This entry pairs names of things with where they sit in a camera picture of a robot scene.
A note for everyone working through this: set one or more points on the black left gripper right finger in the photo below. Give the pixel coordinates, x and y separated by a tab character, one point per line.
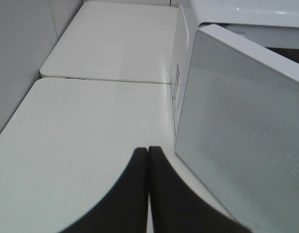
175	208

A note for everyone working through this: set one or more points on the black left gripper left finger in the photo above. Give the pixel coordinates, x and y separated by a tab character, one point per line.
124	209

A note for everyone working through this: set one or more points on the white microwave door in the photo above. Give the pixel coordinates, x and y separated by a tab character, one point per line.
239	128

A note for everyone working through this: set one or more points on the white microwave oven body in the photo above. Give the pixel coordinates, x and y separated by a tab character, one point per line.
273	24

